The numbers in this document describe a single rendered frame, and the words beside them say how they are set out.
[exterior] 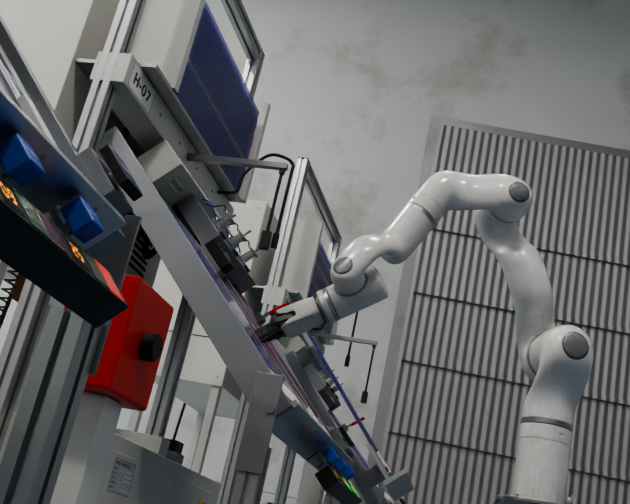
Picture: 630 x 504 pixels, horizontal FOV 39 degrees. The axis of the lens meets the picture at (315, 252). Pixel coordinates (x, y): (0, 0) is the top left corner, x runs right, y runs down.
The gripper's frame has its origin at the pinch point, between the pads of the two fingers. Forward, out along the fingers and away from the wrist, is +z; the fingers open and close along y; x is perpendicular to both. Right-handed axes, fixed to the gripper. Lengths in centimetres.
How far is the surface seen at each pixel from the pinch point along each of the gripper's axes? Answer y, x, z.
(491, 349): -348, -64, -88
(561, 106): -357, -202, -209
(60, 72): 49, -56, 14
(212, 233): 17.0, -21.7, 0.0
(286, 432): 37, 34, -2
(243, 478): 53, 42, 5
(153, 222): 49, -12, 6
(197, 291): 49.0, 5.6, 2.4
